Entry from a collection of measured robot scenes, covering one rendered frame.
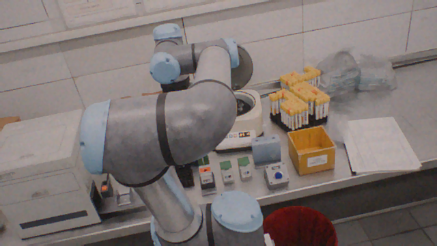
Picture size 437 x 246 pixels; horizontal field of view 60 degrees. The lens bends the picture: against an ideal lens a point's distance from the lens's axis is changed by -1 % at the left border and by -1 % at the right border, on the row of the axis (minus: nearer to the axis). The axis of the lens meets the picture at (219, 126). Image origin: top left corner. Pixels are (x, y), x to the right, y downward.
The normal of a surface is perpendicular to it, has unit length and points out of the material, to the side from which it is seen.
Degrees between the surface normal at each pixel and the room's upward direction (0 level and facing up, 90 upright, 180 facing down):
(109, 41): 90
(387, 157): 1
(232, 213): 8
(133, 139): 64
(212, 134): 86
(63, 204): 90
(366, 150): 0
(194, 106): 36
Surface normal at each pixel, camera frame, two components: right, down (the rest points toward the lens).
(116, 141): -0.07, 0.16
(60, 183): 0.16, 0.55
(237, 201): -0.02, -0.86
